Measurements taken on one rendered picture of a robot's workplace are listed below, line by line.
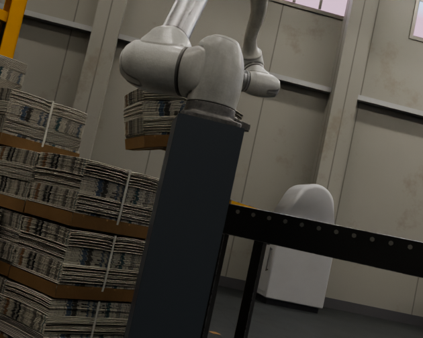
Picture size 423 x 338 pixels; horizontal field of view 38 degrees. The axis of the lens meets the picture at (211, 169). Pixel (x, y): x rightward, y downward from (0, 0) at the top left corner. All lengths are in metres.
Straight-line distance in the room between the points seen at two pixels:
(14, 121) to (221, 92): 1.00
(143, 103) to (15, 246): 0.68
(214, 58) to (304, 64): 5.94
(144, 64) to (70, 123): 0.84
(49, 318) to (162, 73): 0.85
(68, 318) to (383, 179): 6.22
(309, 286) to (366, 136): 2.19
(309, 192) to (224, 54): 4.92
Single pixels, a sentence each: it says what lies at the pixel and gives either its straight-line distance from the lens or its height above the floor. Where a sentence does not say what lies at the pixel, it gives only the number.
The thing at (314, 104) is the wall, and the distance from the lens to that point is 7.69.
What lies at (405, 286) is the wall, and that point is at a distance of 8.10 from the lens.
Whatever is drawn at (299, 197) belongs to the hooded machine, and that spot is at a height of 1.17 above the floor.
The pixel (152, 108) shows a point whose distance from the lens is 2.28.
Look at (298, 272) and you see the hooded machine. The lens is 6.64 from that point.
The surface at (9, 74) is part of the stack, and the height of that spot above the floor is 1.21.
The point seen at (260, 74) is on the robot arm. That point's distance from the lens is 2.58.
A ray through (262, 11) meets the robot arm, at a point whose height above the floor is 1.54.
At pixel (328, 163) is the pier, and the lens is 7.40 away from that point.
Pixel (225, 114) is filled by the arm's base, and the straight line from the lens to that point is 1.81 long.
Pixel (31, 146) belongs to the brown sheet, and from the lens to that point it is 2.56.
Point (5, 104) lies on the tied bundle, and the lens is 2.53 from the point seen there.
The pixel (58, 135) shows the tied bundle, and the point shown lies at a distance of 2.64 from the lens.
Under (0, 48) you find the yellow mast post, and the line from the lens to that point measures 3.77.
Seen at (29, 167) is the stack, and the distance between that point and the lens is 2.26.
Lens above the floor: 0.71
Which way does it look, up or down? 5 degrees up
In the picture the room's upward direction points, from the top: 12 degrees clockwise
